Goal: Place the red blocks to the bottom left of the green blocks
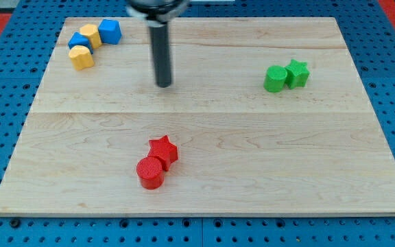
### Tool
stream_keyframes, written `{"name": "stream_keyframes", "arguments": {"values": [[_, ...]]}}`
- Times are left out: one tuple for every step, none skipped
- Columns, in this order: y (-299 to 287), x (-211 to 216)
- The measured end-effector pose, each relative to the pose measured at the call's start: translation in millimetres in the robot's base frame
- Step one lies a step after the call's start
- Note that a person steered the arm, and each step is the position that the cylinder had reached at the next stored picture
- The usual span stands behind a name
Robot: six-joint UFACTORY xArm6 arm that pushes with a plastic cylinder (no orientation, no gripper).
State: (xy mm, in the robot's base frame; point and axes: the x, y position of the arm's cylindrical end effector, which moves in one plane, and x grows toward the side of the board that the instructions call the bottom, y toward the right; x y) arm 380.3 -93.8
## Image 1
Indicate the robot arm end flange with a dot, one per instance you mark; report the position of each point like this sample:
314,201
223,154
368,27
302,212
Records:
156,12

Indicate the red star block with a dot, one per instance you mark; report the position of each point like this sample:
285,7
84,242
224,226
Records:
163,150

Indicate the red cylinder block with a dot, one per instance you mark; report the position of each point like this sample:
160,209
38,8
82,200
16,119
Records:
150,172

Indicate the green cylinder block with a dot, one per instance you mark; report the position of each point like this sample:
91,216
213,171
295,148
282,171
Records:
275,78

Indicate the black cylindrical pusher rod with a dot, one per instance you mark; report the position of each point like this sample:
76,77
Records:
161,56

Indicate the green star block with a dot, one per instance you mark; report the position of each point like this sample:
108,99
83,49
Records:
297,74

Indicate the wooden board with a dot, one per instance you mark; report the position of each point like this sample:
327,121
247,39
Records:
313,151

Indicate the blue pentagon block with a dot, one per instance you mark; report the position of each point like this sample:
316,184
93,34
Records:
110,31

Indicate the yellow heart block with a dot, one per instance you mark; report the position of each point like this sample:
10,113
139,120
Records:
81,57

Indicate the yellow hexagon block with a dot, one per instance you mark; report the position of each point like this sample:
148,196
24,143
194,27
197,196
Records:
91,32

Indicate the blue triangle block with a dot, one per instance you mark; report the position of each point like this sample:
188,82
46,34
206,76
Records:
78,39

